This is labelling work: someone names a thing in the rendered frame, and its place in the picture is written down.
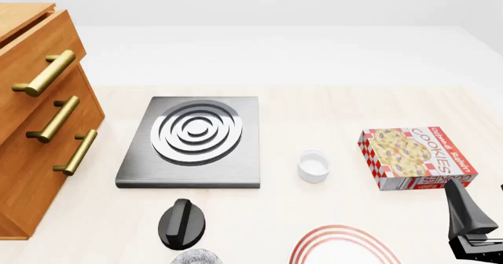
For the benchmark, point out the white plate with red rings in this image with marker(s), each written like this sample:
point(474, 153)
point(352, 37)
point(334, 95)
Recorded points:
point(334, 230)

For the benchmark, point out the round black stove knob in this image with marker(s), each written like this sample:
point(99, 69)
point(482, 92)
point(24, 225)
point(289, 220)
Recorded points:
point(181, 225)

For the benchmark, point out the flat black stove plate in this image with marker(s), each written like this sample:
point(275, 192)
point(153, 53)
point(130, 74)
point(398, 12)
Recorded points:
point(243, 146)

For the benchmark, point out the wooden drawer, slightly open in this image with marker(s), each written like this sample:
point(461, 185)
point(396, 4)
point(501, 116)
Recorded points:
point(53, 35)

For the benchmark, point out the patterned black bowl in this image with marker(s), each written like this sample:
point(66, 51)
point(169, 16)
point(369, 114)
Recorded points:
point(196, 258)

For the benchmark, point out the small white ramekin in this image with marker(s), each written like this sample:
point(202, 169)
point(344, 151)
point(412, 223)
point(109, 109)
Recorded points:
point(313, 165)

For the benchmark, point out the wooden middle drawer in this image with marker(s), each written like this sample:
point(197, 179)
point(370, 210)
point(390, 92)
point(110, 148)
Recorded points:
point(23, 150)

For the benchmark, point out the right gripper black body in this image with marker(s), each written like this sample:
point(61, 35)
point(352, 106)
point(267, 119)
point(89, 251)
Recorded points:
point(475, 246)

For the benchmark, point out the red-white cookies box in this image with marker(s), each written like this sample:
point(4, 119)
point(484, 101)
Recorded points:
point(408, 155)

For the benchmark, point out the wooden cabinet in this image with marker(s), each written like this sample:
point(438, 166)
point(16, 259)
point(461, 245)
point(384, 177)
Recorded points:
point(19, 16)

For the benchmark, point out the wooden lowest drawer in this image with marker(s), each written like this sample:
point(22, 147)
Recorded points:
point(59, 188)

